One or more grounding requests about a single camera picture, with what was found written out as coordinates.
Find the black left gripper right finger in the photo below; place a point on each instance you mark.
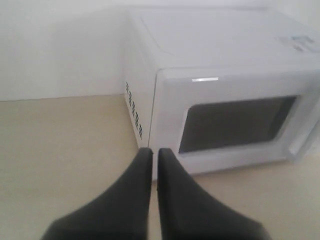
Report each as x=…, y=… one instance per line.
x=188, y=212

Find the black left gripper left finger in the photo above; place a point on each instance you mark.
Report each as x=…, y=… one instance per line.
x=119, y=213

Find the white microwave door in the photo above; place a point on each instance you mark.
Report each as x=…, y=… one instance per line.
x=234, y=118

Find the white microwave oven body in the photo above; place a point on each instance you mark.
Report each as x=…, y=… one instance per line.
x=196, y=42

